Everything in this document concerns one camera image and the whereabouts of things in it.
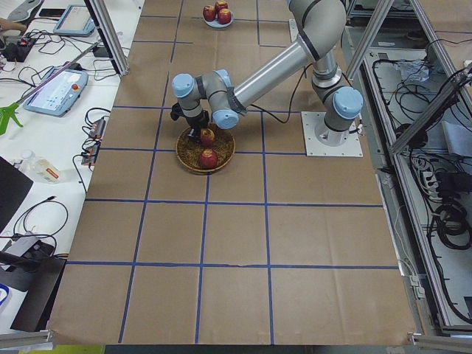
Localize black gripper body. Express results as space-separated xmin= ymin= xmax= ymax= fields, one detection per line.
xmin=170 ymin=104 xmax=209 ymax=140

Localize yellow-red apple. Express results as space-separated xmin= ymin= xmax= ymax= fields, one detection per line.
xmin=200 ymin=128 xmax=215 ymax=148

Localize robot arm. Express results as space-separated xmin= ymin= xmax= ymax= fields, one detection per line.
xmin=170 ymin=0 xmax=364 ymax=147

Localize woven wicker basket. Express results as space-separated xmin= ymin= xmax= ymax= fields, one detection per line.
xmin=176 ymin=122 xmax=235 ymax=174

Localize dark red apple in basket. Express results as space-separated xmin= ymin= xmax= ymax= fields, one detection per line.
xmin=199 ymin=148 xmax=218 ymax=170

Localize light blue plate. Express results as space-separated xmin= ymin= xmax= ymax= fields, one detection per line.
xmin=204 ymin=11 xmax=235 ymax=29

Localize red apple on plate left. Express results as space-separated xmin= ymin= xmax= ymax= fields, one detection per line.
xmin=217 ymin=8 xmax=232 ymax=25

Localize red apple on plate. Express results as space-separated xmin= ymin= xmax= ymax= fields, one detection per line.
xmin=217 ymin=8 xmax=232 ymax=25
xmin=215 ymin=0 xmax=229 ymax=13
xmin=202 ymin=5 xmax=217 ymax=22

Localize red apple on plate front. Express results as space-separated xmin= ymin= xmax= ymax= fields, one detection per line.
xmin=202 ymin=5 xmax=217 ymax=22

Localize red apple on plate back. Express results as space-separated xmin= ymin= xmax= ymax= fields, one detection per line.
xmin=215 ymin=0 xmax=229 ymax=13

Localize near teach pendant tablet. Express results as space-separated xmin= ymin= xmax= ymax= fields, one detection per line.
xmin=23 ymin=69 xmax=89 ymax=117

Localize teach pendant tablet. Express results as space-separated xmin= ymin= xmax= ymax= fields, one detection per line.
xmin=53 ymin=4 xmax=95 ymax=37
xmin=23 ymin=69 xmax=89 ymax=117

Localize clear plastic bottle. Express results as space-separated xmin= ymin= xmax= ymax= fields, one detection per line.
xmin=19 ymin=150 xmax=63 ymax=184

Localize far teach pendant tablet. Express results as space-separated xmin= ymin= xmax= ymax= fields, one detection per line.
xmin=53 ymin=4 xmax=95 ymax=37

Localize black laptop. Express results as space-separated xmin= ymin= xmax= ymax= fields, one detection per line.
xmin=0 ymin=158 xmax=33 ymax=231

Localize green grabber tool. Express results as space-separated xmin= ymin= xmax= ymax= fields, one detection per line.
xmin=1 ymin=40 xmax=102 ymax=135

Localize black braided left cable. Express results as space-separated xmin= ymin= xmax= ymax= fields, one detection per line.
xmin=250 ymin=62 xmax=314 ymax=125

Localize aluminium frame post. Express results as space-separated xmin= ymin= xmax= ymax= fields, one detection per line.
xmin=84 ymin=0 xmax=129 ymax=77

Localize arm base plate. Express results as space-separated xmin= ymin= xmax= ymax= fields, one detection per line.
xmin=301 ymin=111 xmax=364 ymax=158

